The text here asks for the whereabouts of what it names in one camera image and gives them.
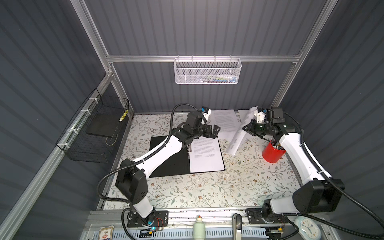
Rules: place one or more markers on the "small card box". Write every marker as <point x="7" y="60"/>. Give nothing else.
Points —
<point x="106" y="233"/>

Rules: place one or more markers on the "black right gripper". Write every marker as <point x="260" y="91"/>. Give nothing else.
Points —
<point x="250" y="130"/>

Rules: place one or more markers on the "white plastic bottle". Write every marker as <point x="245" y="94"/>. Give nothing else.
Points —
<point x="199" y="229"/>

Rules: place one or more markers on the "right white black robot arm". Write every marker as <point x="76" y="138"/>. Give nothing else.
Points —
<point x="319" y="192"/>

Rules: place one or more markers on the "white wire wall basket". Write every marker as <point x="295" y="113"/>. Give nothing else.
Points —
<point x="207" y="71"/>

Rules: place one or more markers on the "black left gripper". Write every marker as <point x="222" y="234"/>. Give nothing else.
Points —
<point x="213" y="131"/>

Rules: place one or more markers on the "yellow marker in black basket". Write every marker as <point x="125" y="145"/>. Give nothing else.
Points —
<point x="123" y="115"/>

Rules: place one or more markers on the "red folder with black inside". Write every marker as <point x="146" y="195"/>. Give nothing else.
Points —
<point x="177" y="164"/>

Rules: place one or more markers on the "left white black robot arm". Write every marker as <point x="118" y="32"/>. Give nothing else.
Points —
<point x="132" y="178"/>

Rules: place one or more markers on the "red pen cup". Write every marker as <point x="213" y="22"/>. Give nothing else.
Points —
<point x="271" y="154"/>

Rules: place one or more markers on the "white analog clock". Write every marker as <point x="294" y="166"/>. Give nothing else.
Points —
<point x="308" y="229"/>

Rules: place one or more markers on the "black wire side basket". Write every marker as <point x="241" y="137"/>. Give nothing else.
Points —
<point x="96" y="133"/>

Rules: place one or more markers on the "silver handle at front rail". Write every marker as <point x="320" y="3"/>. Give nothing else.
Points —
<point x="237" y="226"/>

